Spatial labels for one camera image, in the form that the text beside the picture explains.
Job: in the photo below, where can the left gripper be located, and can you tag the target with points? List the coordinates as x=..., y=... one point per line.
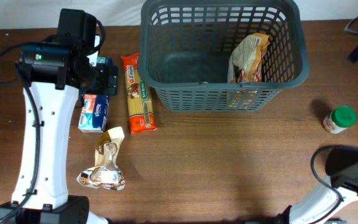
x=108, y=80

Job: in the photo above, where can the Kleenex tissue multipack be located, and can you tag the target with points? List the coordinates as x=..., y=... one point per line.
x=94, y=111

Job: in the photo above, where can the spaghetti pasta packet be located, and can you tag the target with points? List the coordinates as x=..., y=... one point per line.
x=139, y=98

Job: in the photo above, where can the grey plastic shopping basket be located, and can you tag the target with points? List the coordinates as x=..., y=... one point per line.
x=185, y=47

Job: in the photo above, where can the orange snack bag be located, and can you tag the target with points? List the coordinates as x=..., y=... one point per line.
x=245, y=62

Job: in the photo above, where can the white-label jar green lid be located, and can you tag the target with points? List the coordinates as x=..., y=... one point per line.
x=339, y=119

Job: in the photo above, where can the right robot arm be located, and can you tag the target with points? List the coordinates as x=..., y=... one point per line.
x=340, y=186

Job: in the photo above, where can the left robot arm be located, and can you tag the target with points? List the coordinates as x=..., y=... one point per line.
x=54, y=72

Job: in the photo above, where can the brown chocolate snack bag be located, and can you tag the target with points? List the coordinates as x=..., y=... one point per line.
x=105, y=173

